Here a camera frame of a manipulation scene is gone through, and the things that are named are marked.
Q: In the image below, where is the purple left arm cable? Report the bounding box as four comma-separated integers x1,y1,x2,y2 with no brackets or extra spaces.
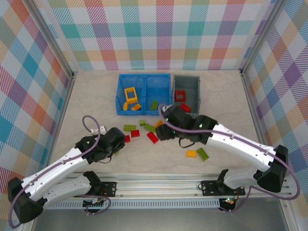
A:
8,115,111,229

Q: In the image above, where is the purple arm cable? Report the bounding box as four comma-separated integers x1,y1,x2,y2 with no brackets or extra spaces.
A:
8,115,111,229
157,103,301,214

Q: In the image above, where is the red lego window frame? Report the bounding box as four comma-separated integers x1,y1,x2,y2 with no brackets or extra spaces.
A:
175,90,188,102

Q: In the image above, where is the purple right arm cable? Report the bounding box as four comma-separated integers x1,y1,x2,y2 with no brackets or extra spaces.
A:
157,103,301,214

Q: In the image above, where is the white slotted cable duct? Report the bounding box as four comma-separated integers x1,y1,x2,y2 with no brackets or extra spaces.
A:
44,201,221,210

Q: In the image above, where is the yellow lego window frame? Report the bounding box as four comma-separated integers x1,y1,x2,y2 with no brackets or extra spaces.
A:
124,88,139,103

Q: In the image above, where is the grey plastic bin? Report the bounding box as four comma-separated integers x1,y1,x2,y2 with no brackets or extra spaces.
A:
171,75,202,115

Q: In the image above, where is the blue plastic bin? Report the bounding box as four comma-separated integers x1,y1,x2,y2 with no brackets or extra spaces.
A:
143,74,173,116
115,74,146,116

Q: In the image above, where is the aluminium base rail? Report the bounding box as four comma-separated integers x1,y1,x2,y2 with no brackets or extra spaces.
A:
55,175,291,200

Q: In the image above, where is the aluminium table edge bar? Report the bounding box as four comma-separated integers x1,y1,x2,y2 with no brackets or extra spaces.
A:
24,72,77,200
240,71,296,231

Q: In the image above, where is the aluminium upright frame post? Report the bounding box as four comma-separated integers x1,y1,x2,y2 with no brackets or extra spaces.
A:
28,0,79,79
239,0,291,74

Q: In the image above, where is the small black controller board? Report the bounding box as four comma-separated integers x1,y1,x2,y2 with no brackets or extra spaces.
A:
218,197,238,207
83,199,106,209

